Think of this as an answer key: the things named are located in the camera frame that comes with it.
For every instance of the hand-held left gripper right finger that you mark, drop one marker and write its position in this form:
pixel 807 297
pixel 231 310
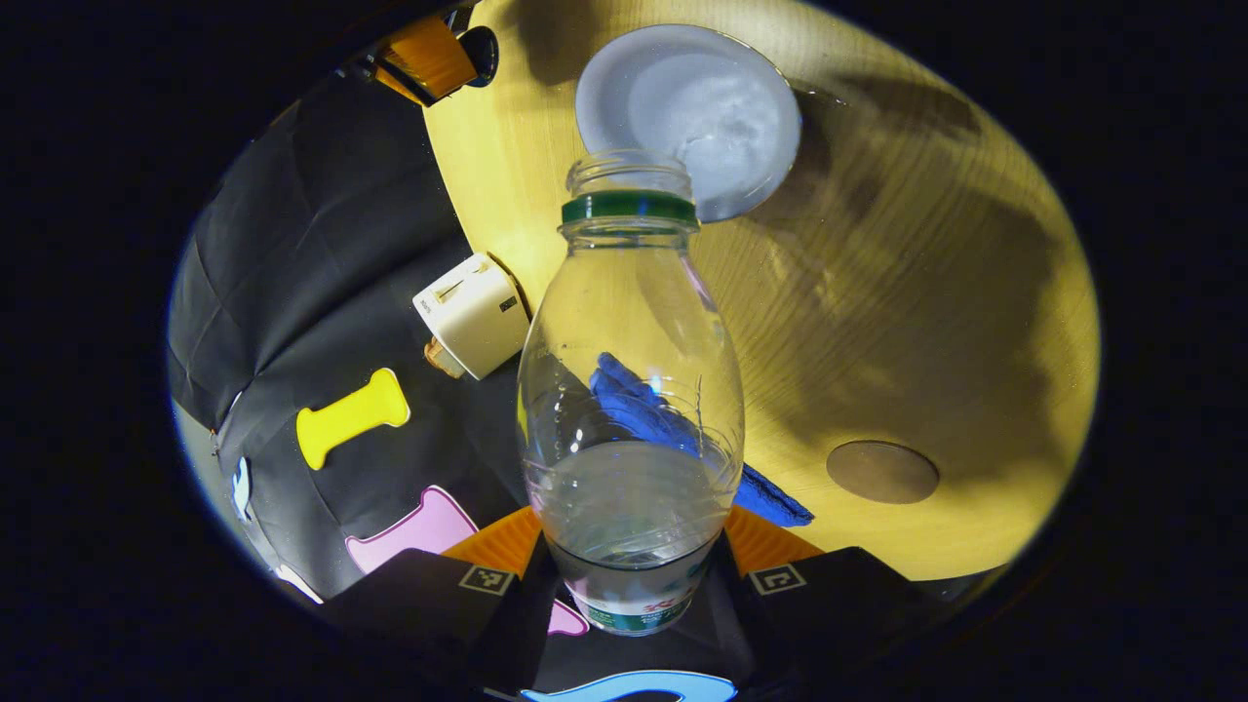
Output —
pixel 838 604

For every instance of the toast slices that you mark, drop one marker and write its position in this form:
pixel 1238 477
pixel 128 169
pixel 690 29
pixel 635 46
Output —
pixel 444 359

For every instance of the white toaster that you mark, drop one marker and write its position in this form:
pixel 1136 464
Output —
pixel 473 314

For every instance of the clear plastic water bottle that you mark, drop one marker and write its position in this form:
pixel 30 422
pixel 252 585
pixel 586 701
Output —
pixel 629 409

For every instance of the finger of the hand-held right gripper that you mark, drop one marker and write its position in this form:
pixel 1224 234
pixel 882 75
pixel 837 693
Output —
pixel 429 57

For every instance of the round brown coaster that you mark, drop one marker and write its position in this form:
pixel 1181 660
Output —
pixel 882 472

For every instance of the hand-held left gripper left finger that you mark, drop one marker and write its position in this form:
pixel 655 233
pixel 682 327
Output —
pixel 419 604

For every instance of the blue folded towel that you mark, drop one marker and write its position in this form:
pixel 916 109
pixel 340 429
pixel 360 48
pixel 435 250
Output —
pixel 770 497

